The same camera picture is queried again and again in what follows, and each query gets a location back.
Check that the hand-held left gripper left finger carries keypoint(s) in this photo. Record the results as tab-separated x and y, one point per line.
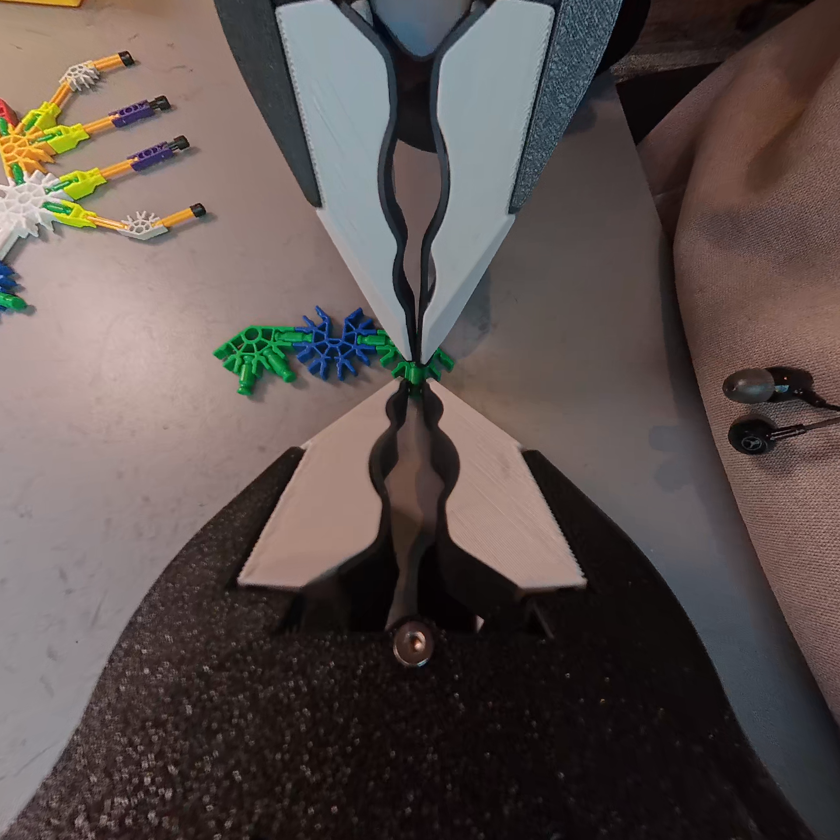
315	518

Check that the green and blue toy assembly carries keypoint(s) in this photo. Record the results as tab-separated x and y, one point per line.
328	344

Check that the multicoloured toy hand assembly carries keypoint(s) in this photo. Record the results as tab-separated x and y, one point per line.
26	197

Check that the yellow divided plastic bin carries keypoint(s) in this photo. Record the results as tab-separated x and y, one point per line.
62	3

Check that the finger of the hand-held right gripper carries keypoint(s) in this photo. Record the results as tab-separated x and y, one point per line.
341	131
485	131

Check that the person's beige sweatshirt torso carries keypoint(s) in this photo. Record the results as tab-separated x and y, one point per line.
754	229

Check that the grey desk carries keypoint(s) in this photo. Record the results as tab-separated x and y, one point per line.
164	459

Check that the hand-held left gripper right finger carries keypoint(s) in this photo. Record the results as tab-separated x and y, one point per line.
518	518

